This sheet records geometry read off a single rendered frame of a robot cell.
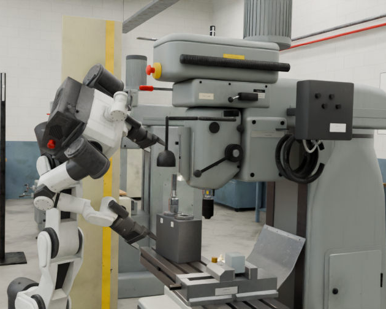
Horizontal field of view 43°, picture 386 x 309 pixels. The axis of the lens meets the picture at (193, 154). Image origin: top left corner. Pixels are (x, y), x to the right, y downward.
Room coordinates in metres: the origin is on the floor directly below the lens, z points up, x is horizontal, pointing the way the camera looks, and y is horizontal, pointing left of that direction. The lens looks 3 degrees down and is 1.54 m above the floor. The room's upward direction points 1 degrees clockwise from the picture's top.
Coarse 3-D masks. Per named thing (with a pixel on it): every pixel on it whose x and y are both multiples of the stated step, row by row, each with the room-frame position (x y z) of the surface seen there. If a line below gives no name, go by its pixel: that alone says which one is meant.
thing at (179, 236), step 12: (156, 216) 2.31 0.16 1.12; (168, 216) 2.25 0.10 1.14; (180, 216) 2.18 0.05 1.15; (192, 216) 2.19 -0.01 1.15; (156, 228) 2.31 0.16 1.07; (168, 228) 2.21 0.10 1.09; (180, 228) 2.13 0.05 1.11; (192, 228) 2.17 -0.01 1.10; (156, 240) 2.31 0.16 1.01; (168, 240) 2.21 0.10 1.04; (180, 240) 2.13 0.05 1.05; (192, 240) 2.17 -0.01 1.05; (156, 252) 2.31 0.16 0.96; (168, 252) 2.20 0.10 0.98; (180, 252) 2.14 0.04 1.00; (192, 252) 2.17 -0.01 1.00
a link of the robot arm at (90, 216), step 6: (84, 204) 2.03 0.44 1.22; (84, 210) 2.02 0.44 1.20; (90, 210) 2.01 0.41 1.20; (84, 216) 2.03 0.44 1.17; (90, 216) 2.01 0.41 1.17; (96, 216) 2.01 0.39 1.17; (102, 216) 2.01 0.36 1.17; (108, 216) 2.02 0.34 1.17; (90, 222) 2.03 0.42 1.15; (96, 222) 2.03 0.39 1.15; (102, 222) 2.03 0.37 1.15; (108, 222) 2.03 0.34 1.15
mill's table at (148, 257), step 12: (144, 252) 2.36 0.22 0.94; (144, 264) 2.36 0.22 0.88; (156, 264) 2.19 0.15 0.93; (168, 264) 2.12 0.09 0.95; (180, 264) 2.13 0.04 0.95; (192, 264) 2.13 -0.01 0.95; (204, 264) 2.16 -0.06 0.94; (156, 276) 2.19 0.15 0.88; (168, 276) 2.08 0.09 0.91; (252, 300) 1.69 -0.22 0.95; (264, 300) 1.70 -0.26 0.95; (276, 300) 1.70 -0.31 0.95
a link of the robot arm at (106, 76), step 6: (108, 72) 2.14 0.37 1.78; (102, 78) 2.11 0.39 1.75; (108, 78) 2.13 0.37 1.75; (114, 78) 2.16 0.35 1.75; (102, 84) 2.13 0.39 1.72; (108, 84) 2.14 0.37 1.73; (114, 84) 2.16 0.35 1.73; (120, 84) 2.18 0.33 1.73; (108, 90) 2.16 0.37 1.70; (114, 90) 2.17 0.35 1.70
